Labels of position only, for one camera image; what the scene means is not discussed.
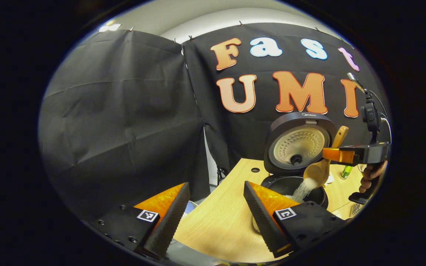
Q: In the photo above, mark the green label clear bottle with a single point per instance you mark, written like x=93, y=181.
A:
x=347, y=171

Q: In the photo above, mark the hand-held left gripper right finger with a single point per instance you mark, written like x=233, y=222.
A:
x=263, y=221

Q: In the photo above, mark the ceiling light panel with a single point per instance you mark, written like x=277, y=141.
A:
x=109, y=27

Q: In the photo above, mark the black backdrop cloth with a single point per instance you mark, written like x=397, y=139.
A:
x=117, y=122

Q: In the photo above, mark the clear plastic container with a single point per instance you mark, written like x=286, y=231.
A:
x=256, y=224

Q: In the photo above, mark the black and silver rice cooker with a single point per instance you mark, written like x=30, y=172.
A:
x=283, y=125

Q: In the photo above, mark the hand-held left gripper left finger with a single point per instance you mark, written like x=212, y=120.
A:
x=170, y=221

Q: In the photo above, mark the brown wooden spoon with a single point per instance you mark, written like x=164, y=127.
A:
x=318, y=171

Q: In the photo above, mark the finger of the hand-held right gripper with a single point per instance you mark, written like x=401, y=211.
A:
x=337, y=155

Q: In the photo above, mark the white rice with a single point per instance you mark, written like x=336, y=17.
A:
x=303, y=190

